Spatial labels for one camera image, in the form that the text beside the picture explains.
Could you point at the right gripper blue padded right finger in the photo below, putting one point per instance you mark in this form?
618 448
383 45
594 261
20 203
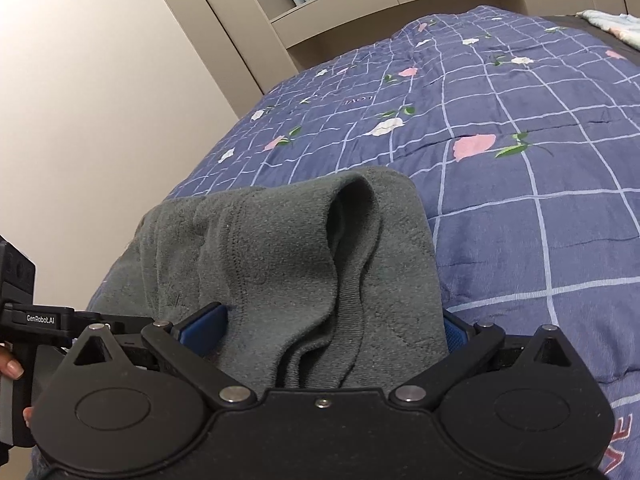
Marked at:
470 348

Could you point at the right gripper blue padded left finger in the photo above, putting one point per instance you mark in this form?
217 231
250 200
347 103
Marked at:
182 351

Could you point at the grey fleece pants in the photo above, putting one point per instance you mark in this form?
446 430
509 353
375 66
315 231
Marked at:
333 301

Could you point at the person's left hand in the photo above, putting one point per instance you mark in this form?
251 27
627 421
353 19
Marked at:
11 368

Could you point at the blue floral checked quilt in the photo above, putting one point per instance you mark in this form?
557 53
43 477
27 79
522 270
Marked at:
522 138

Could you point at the beige built-in wardrobe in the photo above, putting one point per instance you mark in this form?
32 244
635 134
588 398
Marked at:
249 46

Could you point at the dark grey mattress sheet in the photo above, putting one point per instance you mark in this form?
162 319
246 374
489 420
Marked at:
572 21

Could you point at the light blue folded clothes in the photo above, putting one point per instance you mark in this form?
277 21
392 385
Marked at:
624 27

